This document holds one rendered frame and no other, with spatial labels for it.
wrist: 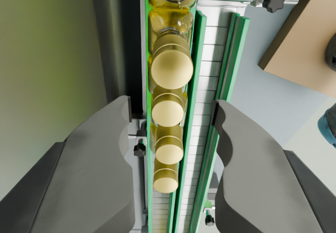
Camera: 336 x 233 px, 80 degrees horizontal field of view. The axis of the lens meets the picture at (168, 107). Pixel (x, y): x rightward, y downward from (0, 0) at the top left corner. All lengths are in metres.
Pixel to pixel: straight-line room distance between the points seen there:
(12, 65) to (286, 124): 0.80
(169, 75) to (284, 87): 0.62
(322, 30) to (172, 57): 0.56
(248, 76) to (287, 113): 0.22
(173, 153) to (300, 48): 0.51
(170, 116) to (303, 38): 0.51
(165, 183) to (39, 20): 0.23
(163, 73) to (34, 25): 0.12
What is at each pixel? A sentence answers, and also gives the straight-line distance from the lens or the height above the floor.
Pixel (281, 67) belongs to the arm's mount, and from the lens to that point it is 0.66.
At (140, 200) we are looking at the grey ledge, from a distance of 0.85.
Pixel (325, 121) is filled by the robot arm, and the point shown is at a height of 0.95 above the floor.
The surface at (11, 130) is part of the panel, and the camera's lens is 0.19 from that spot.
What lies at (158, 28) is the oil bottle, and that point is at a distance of 0.25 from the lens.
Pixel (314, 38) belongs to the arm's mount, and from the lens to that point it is 0.67.
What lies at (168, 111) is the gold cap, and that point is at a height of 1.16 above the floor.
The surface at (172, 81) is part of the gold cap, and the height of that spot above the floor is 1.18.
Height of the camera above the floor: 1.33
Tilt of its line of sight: 57 degrees down
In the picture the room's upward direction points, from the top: 180 degrees clockwise
